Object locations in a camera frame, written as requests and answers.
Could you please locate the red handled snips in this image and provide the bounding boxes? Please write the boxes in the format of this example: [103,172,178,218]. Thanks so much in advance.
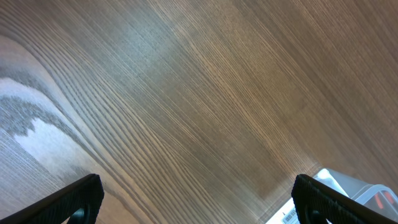
[374,190,397,210]

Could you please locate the clear plastic container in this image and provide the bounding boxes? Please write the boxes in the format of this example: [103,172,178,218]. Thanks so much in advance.
[266,168,397,224]

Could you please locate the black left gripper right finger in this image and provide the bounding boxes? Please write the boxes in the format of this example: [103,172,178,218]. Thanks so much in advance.
[291,174,397,224]

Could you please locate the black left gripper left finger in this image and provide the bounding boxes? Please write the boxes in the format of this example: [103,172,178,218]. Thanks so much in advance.
[1,174,104,224]

